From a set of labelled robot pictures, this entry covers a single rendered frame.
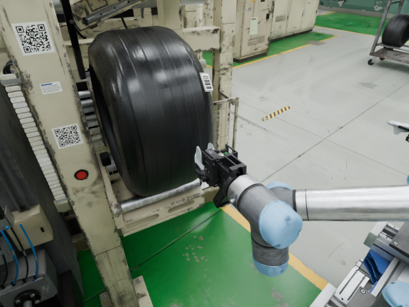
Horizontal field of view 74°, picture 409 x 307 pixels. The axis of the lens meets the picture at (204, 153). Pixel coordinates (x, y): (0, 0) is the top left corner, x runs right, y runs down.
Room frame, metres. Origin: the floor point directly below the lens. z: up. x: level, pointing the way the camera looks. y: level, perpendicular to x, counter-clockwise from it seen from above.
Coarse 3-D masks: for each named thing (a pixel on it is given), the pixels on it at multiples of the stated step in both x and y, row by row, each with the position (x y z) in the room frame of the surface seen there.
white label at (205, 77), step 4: (200, 72) 0.81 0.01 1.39; (204, 72) 0.82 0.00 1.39; (208, 72) 0.83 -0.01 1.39; (200, 76) 0.80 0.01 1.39; (204, 76) 0.81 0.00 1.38; (208, 76) 0.82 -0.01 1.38; (204, 80) 0.80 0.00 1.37; (208, 80) 0.81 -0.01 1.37; (204, 84) 0.79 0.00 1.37; (208, 84) 0.80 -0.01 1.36; (204, 88) 0.78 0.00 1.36; (208, 88) 0.79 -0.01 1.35; (212, 88) 0.80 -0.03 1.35
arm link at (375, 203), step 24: (288, 192) 0.46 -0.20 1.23; (312, 192) 0.45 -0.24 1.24; (336, 192) 0.43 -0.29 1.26; (360, 192) 0.42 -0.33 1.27; (384, 192) 0.40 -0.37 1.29; (408, 192) 0.39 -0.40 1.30; (312, 216) 0.41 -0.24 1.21; (336, 216) 0.40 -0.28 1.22; (360, 216) 0.38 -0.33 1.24; (384, 216) 0.37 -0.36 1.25; (408, 216) 0.36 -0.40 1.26
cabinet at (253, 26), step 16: (240, 0) 5.38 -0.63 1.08; (256, 0) 5.54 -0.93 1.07; (272, 0) 5.84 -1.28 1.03; (240, 16) 5.36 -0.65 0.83; (256, 16) 5.57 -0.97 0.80; (272, 16) 5.89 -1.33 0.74; (240, 32) 5.34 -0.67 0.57; (256, 32) 5.58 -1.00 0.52; (240, 48) 5.33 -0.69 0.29; (256, 48) 5.63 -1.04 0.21
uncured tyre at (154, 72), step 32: (128, 32) 0.89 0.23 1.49; (160, 32) 0.91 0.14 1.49; (96, 64) 0.80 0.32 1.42; (128, 64) 0.75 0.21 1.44; (160, 64) 0.78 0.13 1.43; (192, 64) 0.82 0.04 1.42; (96, 96) 1.05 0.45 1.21; (128, 96) 0.68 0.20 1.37; (160, 96) 0.70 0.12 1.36; (192, 96) 0.74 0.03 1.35; (128, 128) 0.65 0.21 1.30; (160, 128) 0.66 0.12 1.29; (192, 128) 0.70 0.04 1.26; (128, 160) 0.63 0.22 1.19; (160, 160) 0.64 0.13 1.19; (192, 160) 0.69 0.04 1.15
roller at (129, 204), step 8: (192, 184) 0.84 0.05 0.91; (200, 184) 0.86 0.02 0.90; (160, 192) 0.78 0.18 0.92; (168, 192) 0.79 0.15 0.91; (176, 192) 0.80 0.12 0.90; (128, 200) 0.74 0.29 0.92; (136, 200) 0.74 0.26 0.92; (144, 200) 0.75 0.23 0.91; (152, 200) 0.76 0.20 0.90; (128, 208) 0.71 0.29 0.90
